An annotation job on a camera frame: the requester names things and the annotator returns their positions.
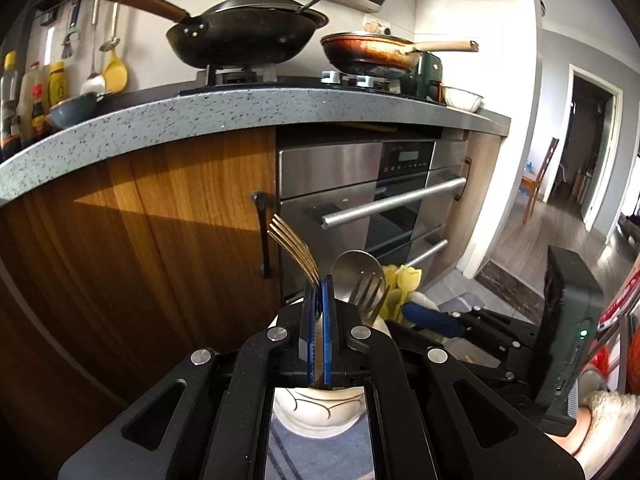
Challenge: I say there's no grey stone countertop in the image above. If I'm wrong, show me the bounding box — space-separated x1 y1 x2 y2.
0 85 512 207

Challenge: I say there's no hanging slotted metal spoon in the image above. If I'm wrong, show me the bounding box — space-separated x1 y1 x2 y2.
98 2 122 53

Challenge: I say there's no wooden kitchen cabinet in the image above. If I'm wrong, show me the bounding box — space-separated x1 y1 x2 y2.
0 127 279 413

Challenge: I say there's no gas hob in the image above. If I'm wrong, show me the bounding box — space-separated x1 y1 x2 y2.
179 67 441 102

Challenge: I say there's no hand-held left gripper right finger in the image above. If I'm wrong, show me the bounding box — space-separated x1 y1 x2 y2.
322 274 586 480

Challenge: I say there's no yellow rice spatula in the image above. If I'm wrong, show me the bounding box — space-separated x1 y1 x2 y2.
102 45 129 94

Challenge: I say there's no grey plaid cloth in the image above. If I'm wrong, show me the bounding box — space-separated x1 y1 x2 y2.
264 269 501 480

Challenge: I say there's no yellow squeeze bottle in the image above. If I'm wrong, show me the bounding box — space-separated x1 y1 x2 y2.
48 61 68 108

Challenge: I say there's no clear oil bottle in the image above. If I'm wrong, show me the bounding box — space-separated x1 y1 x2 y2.
16 61 51 146

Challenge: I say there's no black wok with lid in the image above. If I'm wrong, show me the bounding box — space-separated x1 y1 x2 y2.
102 0 332 71

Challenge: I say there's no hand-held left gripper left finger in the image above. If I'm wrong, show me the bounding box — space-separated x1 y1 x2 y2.
57 275 323 480

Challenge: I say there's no brown frying pan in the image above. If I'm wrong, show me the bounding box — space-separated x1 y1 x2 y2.
320 31 480 79

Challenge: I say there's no stainless steel built-in oven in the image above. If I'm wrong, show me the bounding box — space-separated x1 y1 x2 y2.
276 139 469 307

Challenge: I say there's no small yellow plastic spoon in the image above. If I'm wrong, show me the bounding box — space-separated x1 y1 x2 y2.
382 263 404 319

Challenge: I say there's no wooden chair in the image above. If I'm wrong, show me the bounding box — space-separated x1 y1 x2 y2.
519 137 560 226

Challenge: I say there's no silver metal fork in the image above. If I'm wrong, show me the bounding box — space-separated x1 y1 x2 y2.
348 272 391 322

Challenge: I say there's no white bowl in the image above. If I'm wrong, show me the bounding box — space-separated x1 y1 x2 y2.
442 86 485 113

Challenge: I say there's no blue ceramic bowl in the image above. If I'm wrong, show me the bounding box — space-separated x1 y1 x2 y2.
48 91 114 130

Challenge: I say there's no hanging metal ladle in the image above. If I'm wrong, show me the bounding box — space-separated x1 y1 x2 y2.
80 0 107 96

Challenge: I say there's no hanging metal peeler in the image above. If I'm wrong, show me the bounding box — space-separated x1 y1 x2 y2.
61 0 82 60

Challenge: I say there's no gold metal fork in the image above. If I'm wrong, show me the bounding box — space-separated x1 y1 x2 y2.
267 214 323 292

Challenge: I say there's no person's right forearm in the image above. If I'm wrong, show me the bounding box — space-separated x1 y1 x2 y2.
555 387 633 461

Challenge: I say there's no silver metal spoon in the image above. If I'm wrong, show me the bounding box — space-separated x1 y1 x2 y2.
330 250 386 302

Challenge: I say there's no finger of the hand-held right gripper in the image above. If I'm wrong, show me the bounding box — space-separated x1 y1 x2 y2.
387 322 533 396
402 301 543 348

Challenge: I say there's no cream floral ceramic utensil holder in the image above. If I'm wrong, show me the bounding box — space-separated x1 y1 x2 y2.
270 297 443 438

